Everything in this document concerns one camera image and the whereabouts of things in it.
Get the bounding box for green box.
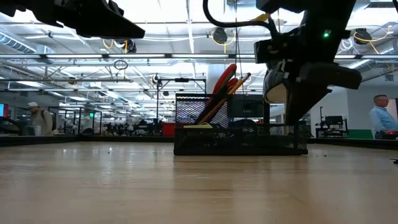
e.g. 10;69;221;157
347;129;374;140

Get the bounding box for black desk lamp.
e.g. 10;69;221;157
231;67;289;150

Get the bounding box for person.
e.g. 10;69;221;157
369;95;398;140
26;101;54;136

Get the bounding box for black aluminium table frame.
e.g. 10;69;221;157
0;134;398;151

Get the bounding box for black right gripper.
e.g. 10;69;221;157
272;26;363;126

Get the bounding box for black tall rig frame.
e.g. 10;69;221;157
156;77;208;125

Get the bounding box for black monitor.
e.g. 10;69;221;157
228;94;265;119

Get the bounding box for black hanging cable with coil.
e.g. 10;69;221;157
233;0;244;94

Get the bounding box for yellow cable tag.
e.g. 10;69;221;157
252;12;271;22

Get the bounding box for black mesh desk organizer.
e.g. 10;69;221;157
173;92;309;156

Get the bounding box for black click pen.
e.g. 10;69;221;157
193;91;231;125

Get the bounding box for black ceiling cable reel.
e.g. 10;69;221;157
212;27;229;45
123;38;137;54
354;27;373;46

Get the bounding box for red bin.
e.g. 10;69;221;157
161;122;177;137

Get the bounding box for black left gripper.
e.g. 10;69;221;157
0;0;146;39

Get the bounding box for yellow pencil red eraser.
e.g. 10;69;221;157
198;72;252;124
198;79;242;124

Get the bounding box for red handled scissors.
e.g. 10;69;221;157
205;63;239;108

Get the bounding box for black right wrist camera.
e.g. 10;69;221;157
254;39;275;65

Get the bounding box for green eraser clip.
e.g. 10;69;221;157
182;123;214;129

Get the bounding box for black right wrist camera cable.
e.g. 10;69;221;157
203;0;280;35

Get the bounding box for black workstation table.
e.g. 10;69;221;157
315;106;349;138

